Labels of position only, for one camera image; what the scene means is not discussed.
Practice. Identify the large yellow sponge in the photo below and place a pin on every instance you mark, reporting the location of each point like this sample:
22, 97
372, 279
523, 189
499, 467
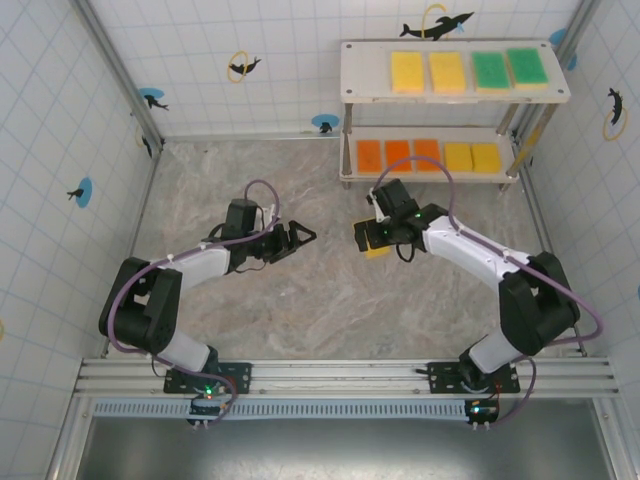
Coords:
407, 72
377, 253
446, 72

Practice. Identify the orange sponge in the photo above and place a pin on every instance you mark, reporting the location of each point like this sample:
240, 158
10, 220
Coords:
371, 156
427, 149
398, 150

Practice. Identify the small yellow sponge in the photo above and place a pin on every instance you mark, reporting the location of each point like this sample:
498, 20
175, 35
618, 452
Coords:
486, 157
457, 157

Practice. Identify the green scrub sponge yellow base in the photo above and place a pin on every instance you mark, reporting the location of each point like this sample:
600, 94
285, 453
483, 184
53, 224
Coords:
491, 71
526, 68

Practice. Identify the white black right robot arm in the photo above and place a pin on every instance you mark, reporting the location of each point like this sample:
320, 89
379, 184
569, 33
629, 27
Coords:
470, 245

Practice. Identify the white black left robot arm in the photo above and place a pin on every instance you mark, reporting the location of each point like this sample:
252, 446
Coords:
205, 262

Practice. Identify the white two-tier shelf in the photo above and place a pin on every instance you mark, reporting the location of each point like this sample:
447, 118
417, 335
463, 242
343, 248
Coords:
365, 70

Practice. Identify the blue circle orca decal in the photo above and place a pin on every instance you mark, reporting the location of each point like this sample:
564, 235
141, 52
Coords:
85, 192
325, 122

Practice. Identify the small controller board green light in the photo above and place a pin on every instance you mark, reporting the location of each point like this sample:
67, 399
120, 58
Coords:
482, 411
207, 395

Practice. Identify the plain blue circle decal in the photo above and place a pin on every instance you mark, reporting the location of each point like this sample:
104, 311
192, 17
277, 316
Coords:
572, 61
557, 36

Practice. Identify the aluminium table edge rail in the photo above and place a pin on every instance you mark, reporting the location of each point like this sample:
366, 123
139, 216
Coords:
240, 137
539, 210
145, 200

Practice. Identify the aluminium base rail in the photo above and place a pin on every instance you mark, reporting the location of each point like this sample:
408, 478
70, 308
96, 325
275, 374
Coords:
340, 372

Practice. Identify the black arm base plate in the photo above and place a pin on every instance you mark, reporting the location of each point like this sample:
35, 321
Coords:
442, 375
240, 375

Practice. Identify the aluminium frame post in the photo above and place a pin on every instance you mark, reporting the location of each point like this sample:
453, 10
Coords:
575, 24
121, 75

